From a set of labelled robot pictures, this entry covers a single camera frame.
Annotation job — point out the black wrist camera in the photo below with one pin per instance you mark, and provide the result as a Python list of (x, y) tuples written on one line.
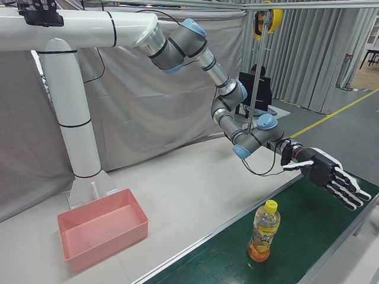
[(286, 154)]

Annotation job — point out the seated person in black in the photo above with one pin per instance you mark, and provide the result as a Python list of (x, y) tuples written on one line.
[(257, 69)]

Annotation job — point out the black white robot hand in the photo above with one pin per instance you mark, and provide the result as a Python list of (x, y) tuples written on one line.
[(321, 170)]

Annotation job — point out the pink plastic basket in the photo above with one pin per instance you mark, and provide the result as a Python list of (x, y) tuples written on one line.
[(97, 225)]

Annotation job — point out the UR5e robot arm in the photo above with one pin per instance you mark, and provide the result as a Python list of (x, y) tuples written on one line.
[(177, 50)]

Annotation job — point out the yellow cap juice bottle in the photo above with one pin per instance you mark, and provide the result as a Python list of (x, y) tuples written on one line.
[(263, 233)]

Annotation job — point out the grey backdrop cloth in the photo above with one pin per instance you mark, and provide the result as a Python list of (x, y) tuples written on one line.
[(142, 97)]

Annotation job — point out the grey pleated curtain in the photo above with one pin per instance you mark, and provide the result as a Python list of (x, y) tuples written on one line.
[(311, 59)]

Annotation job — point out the black camera on stand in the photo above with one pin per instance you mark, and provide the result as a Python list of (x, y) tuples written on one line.
[(41, 17)]

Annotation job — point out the green conveyor belt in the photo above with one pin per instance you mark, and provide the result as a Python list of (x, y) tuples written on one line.
[(296, 242)]

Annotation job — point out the dark wooden table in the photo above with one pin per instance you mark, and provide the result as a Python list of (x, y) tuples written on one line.
[(371, 51)]

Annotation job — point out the black computer monitor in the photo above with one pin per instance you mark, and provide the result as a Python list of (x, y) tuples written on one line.
[(260, 91)]

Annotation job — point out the white tubular robot stand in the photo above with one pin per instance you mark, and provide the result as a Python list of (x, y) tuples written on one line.
[(74, 103)]

